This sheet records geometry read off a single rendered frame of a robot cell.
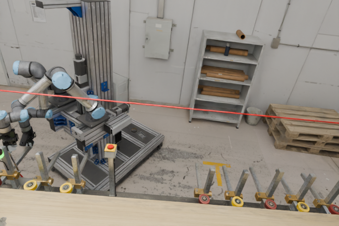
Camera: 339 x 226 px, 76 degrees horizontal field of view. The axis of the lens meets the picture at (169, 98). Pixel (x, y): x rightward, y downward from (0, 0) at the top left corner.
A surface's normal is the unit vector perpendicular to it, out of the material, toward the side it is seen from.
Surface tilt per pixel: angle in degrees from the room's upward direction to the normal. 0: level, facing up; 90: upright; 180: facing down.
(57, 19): 90
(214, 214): 0
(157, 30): 90
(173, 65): 90
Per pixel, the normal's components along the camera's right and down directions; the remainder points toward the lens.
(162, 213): 0.11, -0.86
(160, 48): -0.07, 0.50
